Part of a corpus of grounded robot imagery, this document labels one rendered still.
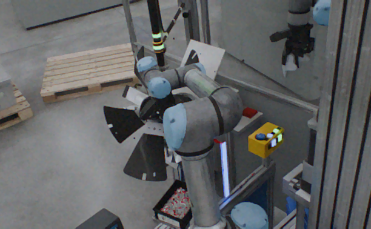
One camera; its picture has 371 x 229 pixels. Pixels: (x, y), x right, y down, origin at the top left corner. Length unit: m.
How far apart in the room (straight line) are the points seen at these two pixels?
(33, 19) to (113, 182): 4.44
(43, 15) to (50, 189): 4.29
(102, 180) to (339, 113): 2.67
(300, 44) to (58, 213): 2.41
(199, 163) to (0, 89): 3.63
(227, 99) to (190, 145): 0.16
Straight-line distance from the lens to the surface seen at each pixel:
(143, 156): 1.93
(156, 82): 1.36
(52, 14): 7.30
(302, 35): 1.49
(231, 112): 1.04
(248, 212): 1.29
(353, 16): 0.90
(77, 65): 5.20
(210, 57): 2.10
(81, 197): 3.35
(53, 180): 3.62
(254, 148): 1.91
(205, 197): 1.14
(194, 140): 1.02
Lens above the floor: 2.23
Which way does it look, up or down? 34 degrees down
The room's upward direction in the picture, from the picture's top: 7 degrees counter-clockwise
